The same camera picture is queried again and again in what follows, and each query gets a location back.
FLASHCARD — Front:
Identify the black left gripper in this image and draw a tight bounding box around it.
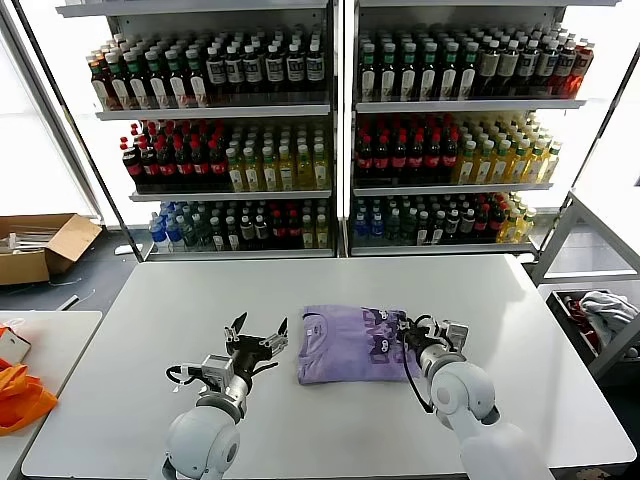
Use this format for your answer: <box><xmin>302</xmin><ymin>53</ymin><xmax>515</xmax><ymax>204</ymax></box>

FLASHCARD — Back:
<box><xmin>223</xmin><ymin>312</ymin><xmax>290</xmax><ymax>380</ymax></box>

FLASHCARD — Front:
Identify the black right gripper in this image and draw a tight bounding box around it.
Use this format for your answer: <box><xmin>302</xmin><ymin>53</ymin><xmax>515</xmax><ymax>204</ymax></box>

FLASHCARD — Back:
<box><xmin>398</xmin><ymin>314</ymin><xmax>445</xmax><ymax>352</ymax></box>

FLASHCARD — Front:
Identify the purple t-shirt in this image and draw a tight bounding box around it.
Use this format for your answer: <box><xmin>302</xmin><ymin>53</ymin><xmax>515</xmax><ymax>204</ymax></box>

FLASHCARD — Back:
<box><xmin>298</xmin><ymin>304</ymin><xmax>426</xmax><ymax>386</ymax></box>

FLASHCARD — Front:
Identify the cola bottle red cap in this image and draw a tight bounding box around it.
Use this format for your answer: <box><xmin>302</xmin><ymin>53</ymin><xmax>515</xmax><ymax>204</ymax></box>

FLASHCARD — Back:
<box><xmin>389</xmin><ymin>133</ymin><xmax>409</xmax><ymax>183</ymax></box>
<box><xmin>173</xmin><ymin>140</ymin><xmax>193</xmax><ymax>190</ymax></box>
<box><xmin>488</xmin><ymin>201</ymin><xmax>504</xmax><ymax>242</ymax></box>
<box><xmin>423</xmin><ymin>131</ymin><xmax>442</xmax><ymax>183</ymax></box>
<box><xmin>440</xmin><ymin>131</ymin><xmax>459</xmax><ymax>182</ymax></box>
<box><xmin>207</xmin><ymin>140</ymin><xmax>226</xmax><ymax>190</ymax></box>
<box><xmin>269</xmin><ymin>211</ymin><xmax>287</xmax><ymax>249</ymax></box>
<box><xmin>156</xmin><ymin>140</ymin><xmax>176</xmax><ymax>190</ymax></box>
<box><xmin>121</xmin><ymin>139</ymin><xmax>144</xmax><ymax>190</ymax></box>
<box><xmin>406</xmin><ymin>132</ymin><xmax>425</xmax><ymax>183</ymax></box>
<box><xmin>139</xmin><ymin>139</ymin><xmax>159</xmax><ymax>190</ymax></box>
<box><xmin>355</xmin><ymin>133</ymin><xmax>375</xmax><ymax>183</ymax></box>
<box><xmin>373</xmin><ymin>133</ymin><xmax>392</xmax><ymax>183</ymax></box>
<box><xmin>473</xmin><ymin>204</ymin><xmax>490</xmax><ymax>242</ymax></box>
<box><xmin>190</xmin><ymin>140</ymin><xmax>209</xmax><ymax>190</ymax></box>
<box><xmin>285</xmin><ymin>211</ymin><xmax>302</xmax><ymax>249</ymax></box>

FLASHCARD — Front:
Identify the black plastic bin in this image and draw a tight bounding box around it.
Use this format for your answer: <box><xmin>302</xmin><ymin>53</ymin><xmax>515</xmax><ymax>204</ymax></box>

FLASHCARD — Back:
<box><xmin>544</xmin><ymin>289</ymin><xmax>640</xmax><ymax>386</ymax></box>

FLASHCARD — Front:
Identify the red crumpled garment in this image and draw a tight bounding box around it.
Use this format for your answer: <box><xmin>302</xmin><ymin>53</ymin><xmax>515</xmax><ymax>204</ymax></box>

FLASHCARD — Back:
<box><xmin>562</xmin><ymin>294</ymin><xmax>601</xmax><ymax>351</ymax></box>

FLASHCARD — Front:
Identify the grey crumpled garment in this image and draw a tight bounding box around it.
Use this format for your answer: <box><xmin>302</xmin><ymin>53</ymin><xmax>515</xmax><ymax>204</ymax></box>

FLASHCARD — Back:
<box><xmin>577</xmin><ymin>290</ymin><xmax>640</xmax><ymax>347</ymax></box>

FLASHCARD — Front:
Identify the white side table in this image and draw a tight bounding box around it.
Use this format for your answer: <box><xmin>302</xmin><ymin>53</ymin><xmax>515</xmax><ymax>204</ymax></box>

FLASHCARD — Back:
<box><xmin>0</xmin><ymin>309</ymin><xmax>104</xmax><ymax>480</ymax></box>

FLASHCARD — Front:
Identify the brown cardboard box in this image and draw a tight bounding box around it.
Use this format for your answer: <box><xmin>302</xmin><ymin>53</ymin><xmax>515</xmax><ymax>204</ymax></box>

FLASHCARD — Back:
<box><xmin>0</xmin><ymin>213</ymin><xmax>104</xmax><ymax>287</ymax></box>

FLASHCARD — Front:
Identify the grey metal shelf rack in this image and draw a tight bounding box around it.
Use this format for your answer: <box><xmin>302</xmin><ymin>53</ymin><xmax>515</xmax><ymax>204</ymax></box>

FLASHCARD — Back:
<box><xmin>344</xmin><ymin>0</ymin><xmax>589</xmax><ymax>259</ymax></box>
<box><xmin>54</xmin><ymin>0</ymin><xmax>346</xmax><ymax>264</ymax></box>

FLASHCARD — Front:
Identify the small white box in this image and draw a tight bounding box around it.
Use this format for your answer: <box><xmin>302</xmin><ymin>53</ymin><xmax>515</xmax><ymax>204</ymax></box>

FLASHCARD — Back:
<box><xmin>0</xmin><ymin>329</ymin><xmax>31</xmax><ymax>364</ymax></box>

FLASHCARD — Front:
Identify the orange fabric bag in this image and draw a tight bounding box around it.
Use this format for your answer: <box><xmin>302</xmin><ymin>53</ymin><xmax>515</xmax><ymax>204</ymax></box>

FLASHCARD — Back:
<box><xmin>0</xmin><ymin>322</ymin><xmax>59</xmax><ymax>436</ymax></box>

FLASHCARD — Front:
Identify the dark bottle blue white label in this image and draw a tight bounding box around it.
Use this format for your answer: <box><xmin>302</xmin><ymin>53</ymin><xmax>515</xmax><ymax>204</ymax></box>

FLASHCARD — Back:
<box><xmin>536</xmin><ymin>40</ymin><xmax>559</xmax><ymax>97</ymax></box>
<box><xmin>517</xmin><ymin>40</ymin><xmax>539</xmax><ymax>98</ymax></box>
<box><xmin>243</xmin><ymin>43</ymin><xmax>264</xmax><ymax>105</ymax></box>
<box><xmin>263</xmin><ymin>43</ymin><xmax>285</xmax><ymax>104</ymax></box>
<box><xmin>224</xmin><ymin>44</ymin><xmax>245</xmax><ymax>105</ymax></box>
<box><xmin>205</xmin><ymin>45</ymin><xmax>227</xmax><ymax>106</ymax></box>
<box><xmin>303</xmin><ymin>41</ymin><xmax>325</xmax><ymax>103</ymax></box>
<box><xmin>284</xmin><ymin>42</ymin><xmax>305</xmax><ymax>103</ymax></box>

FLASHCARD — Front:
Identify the dark bottle beige label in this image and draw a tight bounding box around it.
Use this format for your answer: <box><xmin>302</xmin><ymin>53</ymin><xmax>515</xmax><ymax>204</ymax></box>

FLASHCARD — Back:
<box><xmin>478</xmin><ymin>41</ymin><xmax>500</xmax><ymax>99</ymax></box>
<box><xmin>498</xmin><ymin>40</ymin><xmax>520</xmax><ymax>98</ymax></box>

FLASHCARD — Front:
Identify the amber tea bottle white label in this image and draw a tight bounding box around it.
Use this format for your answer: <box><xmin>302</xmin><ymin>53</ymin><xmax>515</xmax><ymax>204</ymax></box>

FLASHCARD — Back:
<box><xmin>90</xmin><ymin>56</ymin><xmax>116</xmax><ymax>112</ymax></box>

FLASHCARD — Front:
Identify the red tea bottle white cap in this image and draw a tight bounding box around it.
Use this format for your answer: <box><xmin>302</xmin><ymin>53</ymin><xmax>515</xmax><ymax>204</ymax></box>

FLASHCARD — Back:
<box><xmin>552</xmin><ymin>40</ymin><xmax>576</xmax><ymax>98</ymax></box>
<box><xmin>569</xmin><ymin>41</ymin><xmax>595</xmax><ymax>98</ymax></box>

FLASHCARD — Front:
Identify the black slanted window bar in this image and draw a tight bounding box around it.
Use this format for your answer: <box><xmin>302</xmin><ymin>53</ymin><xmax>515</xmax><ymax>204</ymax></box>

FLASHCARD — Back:
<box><xmin>12</xmin><ymin>0</ymin><xmax>144</xmax><ymax>262</ymax></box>

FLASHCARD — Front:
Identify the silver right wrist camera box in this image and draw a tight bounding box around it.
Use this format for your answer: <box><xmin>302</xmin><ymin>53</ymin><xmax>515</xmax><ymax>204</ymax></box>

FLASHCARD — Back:
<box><xmin>437</xmin><ymin>322</ymin><xmax>471</xmax><ymax>351</ymax></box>

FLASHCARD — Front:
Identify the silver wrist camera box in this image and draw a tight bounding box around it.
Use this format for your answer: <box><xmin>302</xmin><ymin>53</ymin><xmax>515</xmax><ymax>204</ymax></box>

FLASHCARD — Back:
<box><xmin>200</xmin><ymin>353</ymin><xmax>236</xmax><ymax>386</ymax></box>
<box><xmin>437</xmin><ymin>322</ymin><xmax>471</xmax><ymax>351</ymax></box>

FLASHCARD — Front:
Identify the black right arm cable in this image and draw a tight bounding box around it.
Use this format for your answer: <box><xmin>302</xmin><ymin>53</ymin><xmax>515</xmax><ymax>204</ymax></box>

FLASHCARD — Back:
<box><xmin>403</xmin><ymin>344</ymin><xmax>435</xmax><ymax>416</ymax></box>

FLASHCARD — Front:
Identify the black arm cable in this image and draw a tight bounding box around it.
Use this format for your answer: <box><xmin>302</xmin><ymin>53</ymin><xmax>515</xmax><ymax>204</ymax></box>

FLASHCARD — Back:
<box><xmin>165</xmin><ymin>363</ymin><xmax>204</xmax><ymax>391</ymax></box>
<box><xmin>403</xmin><ymin>344</ymin><xmax>435</xmax><ymax>416</ymax></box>

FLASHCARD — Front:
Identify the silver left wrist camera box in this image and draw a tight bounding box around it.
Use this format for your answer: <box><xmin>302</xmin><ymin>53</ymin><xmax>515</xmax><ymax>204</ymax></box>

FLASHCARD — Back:
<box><xmin>200</xmin><ymin>353</ymin><xmax>236</xmax><ymax>386</ymax></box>

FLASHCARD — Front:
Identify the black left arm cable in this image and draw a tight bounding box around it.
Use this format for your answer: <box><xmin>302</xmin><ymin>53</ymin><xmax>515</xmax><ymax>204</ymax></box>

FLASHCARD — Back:
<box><xmin>165</xmin><ymin>363</ymin><xmax>204</xmax><ymax>391</ymax></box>

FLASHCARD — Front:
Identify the grey metal frame table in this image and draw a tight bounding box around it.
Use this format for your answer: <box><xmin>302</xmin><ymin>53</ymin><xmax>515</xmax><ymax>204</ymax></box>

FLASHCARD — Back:
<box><xmin>529</xmin><ymin>190</ymin><xmax>640</xmax><ymax>381</ymax></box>

